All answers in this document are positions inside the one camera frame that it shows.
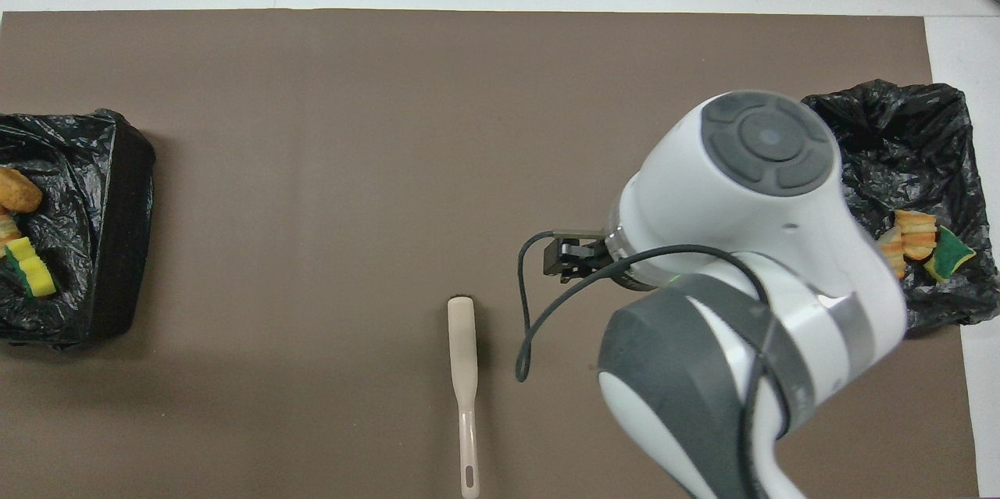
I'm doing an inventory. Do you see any beige hand brush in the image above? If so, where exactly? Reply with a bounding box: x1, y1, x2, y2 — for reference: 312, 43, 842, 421
447, 295, 480, 499

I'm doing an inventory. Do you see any small yellow green sponge piece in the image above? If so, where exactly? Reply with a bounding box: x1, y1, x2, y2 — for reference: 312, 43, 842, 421
924, 226, 977, 283

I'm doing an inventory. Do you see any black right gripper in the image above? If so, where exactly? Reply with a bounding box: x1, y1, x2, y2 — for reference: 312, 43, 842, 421
545, 237, 622, 282

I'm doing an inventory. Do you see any bread piece with pale side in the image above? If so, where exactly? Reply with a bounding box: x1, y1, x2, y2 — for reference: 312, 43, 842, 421
879, 227, 907, 281

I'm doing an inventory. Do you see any bin with black bag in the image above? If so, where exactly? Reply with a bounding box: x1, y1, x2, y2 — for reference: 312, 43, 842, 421
0, 109, 157, 349
801, 79, 1000, 337

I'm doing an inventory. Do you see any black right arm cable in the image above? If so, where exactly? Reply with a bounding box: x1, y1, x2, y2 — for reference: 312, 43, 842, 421
516, 230, 770, 499

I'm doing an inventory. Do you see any brown bread roll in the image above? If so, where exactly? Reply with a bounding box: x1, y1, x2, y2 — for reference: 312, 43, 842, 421
0, 168, 44, 214

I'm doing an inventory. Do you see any brown table mat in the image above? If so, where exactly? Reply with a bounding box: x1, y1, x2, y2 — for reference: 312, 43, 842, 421
0, 9, 981, 499

